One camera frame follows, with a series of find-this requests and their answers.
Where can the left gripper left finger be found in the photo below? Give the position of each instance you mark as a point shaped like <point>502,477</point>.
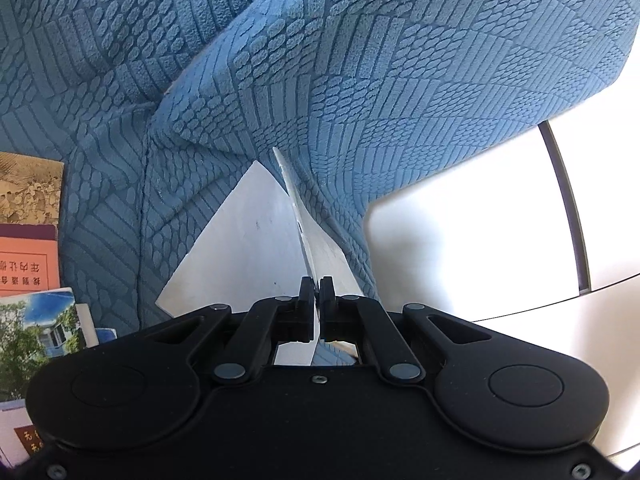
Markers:
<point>260,331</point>

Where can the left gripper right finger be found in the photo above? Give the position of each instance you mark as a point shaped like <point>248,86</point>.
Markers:
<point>364,322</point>

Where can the white paper sheets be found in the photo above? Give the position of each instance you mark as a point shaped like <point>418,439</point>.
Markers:
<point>260,243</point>

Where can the photo cover notebook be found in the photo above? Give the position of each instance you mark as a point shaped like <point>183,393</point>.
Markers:
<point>39,327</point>
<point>19,438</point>

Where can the white orange cartoon book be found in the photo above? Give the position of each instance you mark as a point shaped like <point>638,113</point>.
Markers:
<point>28,265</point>

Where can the tan painting cover book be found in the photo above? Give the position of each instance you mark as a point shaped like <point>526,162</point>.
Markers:
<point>31,189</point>

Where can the purple gold cover book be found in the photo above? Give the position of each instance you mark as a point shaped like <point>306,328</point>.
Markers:
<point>29,231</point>

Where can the blue textured chair cover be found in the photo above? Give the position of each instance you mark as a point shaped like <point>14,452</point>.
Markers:
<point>156,108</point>

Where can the black wall rail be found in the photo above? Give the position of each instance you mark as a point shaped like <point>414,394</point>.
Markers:
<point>570,207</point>

